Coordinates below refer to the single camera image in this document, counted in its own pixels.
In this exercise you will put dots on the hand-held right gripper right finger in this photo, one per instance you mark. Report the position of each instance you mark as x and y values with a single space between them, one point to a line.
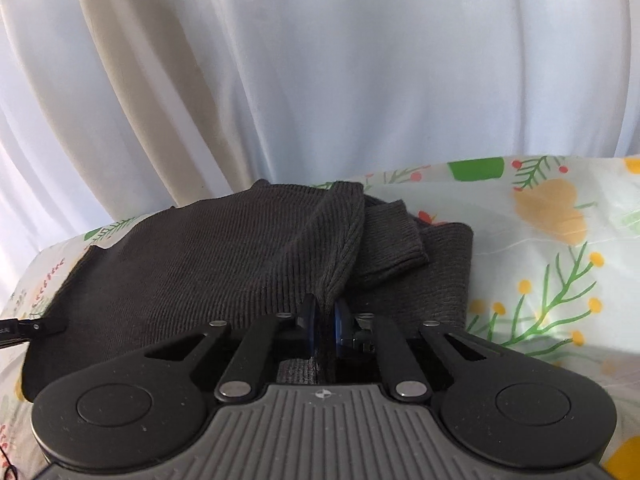
341 327

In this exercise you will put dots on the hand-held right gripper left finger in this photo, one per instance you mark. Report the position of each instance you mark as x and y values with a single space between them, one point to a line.
309 325

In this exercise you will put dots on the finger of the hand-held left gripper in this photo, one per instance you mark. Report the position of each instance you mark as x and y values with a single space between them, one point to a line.
35 329

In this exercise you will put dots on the dark grey ribbed sweater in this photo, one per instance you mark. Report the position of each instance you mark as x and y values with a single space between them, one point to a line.
200 260

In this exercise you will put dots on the white floral bed sheet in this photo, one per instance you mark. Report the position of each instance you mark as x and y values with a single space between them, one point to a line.
550 260

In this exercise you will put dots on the white curtain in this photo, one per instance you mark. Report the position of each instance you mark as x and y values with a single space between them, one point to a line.
320 85

